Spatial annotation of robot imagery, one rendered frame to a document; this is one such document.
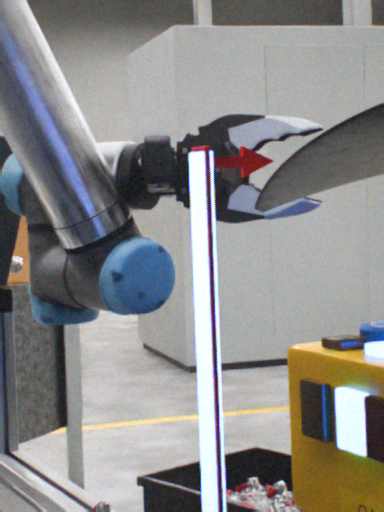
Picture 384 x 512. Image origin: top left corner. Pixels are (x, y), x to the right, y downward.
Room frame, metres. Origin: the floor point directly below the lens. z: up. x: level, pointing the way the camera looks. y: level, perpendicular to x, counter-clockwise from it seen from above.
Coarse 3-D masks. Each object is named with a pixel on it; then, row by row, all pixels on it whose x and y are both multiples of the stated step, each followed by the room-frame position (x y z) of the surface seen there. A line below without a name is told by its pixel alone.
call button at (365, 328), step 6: (366, 324) 0.57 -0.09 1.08; (372, 324) 0.57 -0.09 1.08; (378, 324) 0.57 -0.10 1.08; (360, 330) 0.57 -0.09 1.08; (366, 330) 0.56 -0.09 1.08; (372, 330) 0.56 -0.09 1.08; (378, 330) 0.55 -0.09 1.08; (366, 336) 0.56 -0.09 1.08; (372, 336) 0.56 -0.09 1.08; (378, 336) 0.55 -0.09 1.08; (372, 342) 0.56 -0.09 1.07
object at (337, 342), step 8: (328, 336) 0.56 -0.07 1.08; (336, 336) 0.56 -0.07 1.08; (344, 336) 0.56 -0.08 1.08; (352, 336) 0.56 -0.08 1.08; (360, 336) 0.55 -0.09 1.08; (328, 344) 0.55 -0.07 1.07; (336, 344) 0.54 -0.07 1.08; (344, 344) 0.54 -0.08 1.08; (352, 344) 0.55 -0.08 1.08; (360, 344) 0.55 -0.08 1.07
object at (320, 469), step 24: (288, 360) 0.58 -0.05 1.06; (312, 360) 0.55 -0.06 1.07; (336, 360) 0.53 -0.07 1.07; (360, 360) 0.52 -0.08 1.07; (336, 384) 0.53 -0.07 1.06; (360, 384) 0.52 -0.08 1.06; (336, 432) 0.54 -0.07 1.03; (312, 456) 0.56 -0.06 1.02; (336, 456) 0.54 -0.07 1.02; (360, 456) 0.52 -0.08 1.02; (312, 480) 0.56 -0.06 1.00; (336, 480) 0.54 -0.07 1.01; (360, 480) 0.52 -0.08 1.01; (312, 504) 0.56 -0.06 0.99; (336, 504) 0.54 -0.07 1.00; (360, 504) 0.52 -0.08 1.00
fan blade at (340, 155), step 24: (360, 120) 0.79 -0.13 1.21; (312, 144) 0.83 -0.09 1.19; (336, 144) 0.83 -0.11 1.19; (360, 144) 0.84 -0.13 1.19; (288, 168) 0.87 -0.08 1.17; (312, 168) 0.89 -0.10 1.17; (336, 168) 0.90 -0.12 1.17; (360, 168) 0.92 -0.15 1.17; (264, 192) 0.92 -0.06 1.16; (288, 192) 0.93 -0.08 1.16; (312, 192) 0.96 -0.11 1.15
